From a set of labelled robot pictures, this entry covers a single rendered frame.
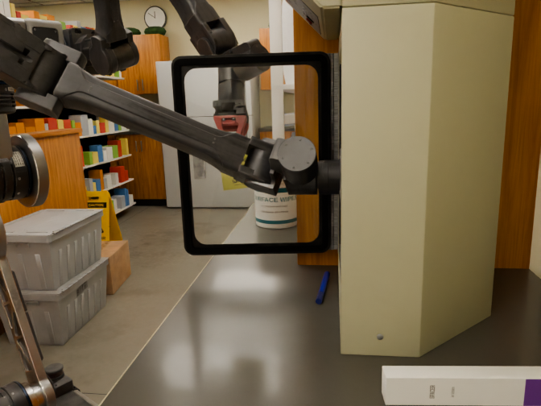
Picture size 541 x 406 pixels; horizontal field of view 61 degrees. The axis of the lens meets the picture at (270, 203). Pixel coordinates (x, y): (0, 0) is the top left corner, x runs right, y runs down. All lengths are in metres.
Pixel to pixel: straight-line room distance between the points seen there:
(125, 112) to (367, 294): 0.46
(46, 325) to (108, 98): 2.24
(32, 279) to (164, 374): 2.20
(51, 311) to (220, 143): 2.20
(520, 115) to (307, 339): 0.61
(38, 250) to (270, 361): 2.17
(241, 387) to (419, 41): 0.49
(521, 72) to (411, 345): 0.59
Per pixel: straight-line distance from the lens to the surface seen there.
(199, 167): 0.92
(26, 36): 0.82
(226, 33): 1.04
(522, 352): 0.78
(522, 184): 1.07
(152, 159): 6.10
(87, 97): 0.79
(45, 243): 2.70
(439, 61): 0.64
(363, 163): 0.62
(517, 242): 1.10
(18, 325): 1.87
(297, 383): 0.65
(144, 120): 0.77
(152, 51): 6.28
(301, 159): 0.68
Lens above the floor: 1.30
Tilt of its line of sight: 12 degrees down
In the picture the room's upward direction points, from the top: 2 degrees counter-clockwise
